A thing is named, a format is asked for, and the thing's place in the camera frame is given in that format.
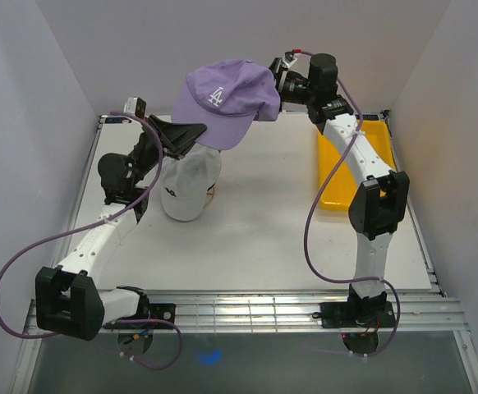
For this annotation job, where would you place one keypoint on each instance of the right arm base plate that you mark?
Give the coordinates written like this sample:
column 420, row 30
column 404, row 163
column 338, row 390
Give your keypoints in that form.
column 341, row 315

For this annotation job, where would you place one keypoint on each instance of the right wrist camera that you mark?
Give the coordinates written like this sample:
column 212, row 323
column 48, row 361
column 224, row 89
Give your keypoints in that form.
column 289, row 58

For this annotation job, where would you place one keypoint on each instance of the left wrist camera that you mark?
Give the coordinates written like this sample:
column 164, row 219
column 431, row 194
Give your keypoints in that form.
column 135, row 106

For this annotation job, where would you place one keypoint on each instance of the yellow plastic bin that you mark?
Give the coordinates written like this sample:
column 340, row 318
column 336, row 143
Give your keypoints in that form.
column 340, row 191

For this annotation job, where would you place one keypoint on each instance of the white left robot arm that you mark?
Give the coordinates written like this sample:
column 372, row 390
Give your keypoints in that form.
column 67, row 299

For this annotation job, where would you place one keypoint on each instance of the gold wire hat stand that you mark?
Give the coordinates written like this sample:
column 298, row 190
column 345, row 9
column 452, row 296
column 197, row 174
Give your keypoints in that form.
column 210, row 196

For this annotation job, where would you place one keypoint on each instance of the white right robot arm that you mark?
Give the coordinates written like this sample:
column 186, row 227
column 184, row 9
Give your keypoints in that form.
column 380, row 201

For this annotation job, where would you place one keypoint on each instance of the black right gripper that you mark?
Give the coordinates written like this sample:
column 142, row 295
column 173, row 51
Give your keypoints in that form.
column 282, row 74

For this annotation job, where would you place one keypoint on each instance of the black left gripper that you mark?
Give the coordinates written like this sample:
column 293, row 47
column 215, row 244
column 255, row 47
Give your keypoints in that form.
column 178, row 136

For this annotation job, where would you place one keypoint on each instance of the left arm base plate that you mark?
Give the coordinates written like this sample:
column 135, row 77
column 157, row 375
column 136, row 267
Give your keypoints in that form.
column 161, row 316

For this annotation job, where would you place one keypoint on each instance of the lavender baseball cap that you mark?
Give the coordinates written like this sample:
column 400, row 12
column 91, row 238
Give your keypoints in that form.
column 227, row 97

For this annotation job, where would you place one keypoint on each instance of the white baseball cap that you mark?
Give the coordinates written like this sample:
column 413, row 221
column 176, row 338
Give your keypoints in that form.
column 186, row 182

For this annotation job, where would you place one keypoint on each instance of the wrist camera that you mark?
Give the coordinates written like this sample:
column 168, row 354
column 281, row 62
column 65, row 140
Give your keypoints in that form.
column 135, row 106
column 289, row 58

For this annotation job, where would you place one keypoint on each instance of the aluminium frame rail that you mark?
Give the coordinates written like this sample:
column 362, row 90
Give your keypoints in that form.
column 279, row 313

